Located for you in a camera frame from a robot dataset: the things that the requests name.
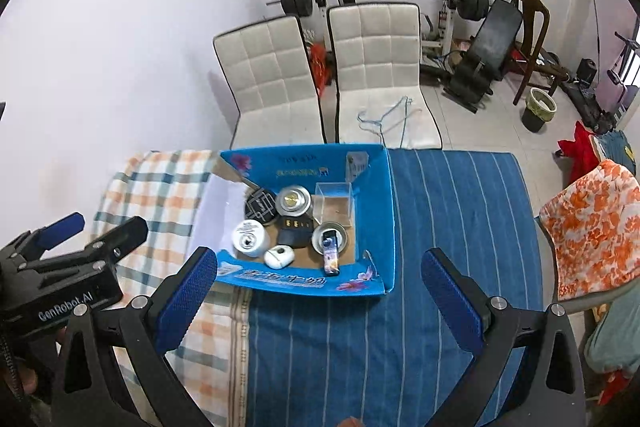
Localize black trash bin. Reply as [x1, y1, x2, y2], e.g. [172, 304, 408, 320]
[521, 88, 558, 133]

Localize plaid checkered cloth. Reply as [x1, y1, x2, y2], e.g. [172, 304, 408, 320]
[92, 150, 252, 426]

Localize left white quilted chair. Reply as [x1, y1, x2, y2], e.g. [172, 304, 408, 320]
[213, 15, 326, 148]

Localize white quilted chair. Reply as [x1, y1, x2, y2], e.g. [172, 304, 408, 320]
[328, 2, 442, 150]
[213, 15, 326, 148]

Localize orange floral cushion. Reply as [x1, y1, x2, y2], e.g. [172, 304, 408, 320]
[538, 159, 639, 300]

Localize black round ME tin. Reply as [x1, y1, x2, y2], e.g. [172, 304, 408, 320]
[244, 187, 279, 227]

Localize white earbuds case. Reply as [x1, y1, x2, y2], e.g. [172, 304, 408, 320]
[262, 245, 295, 270]

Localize red cloth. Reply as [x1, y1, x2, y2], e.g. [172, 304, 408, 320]
[558, 121, 600, 184]

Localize blue striped cloth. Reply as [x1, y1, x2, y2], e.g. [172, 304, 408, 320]
[246, 150, 544, 426]

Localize right white quilted chair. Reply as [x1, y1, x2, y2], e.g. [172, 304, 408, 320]
[328, 2, 442, 150]

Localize blue milk carton box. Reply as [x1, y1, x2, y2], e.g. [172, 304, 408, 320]
[189, 144, 396, 297]

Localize black weight bench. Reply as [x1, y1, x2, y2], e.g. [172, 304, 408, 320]
[444, 0, 523, 114]

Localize brown wooden chair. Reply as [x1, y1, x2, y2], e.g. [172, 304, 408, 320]
[503, 0, 570, 105]

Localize silver round tin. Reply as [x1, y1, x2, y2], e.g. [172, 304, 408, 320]
[276, 185, 312, 218]

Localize white round cream jar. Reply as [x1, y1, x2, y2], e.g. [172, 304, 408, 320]
[231, 219, 270, 258]

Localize wire clothes hangers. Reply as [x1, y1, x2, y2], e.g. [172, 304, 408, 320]
[356, 95, 413, 148]

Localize clear acrylic box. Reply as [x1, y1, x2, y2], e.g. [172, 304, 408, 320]
[312, 182, 354, 228]

